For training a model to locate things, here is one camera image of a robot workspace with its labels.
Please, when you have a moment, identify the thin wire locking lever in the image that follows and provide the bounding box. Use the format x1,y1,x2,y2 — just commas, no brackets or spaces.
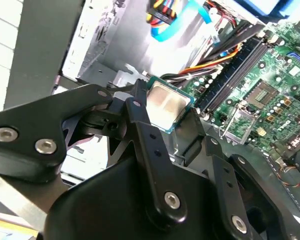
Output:
217,102,239,131

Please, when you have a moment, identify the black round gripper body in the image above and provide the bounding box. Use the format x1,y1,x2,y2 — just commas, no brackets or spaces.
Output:
43,157,228,240

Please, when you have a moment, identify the silver topped CPU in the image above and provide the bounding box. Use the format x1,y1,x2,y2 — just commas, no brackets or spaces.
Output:
146,76,197,135

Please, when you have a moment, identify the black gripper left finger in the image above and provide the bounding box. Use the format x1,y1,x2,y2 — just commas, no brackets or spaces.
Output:
0,78,188,225

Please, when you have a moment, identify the metal socket cover frame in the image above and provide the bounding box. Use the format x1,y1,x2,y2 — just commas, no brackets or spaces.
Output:
219,102,261,146

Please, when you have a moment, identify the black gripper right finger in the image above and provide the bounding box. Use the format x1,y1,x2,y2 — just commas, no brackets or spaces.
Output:
173,108,291,240

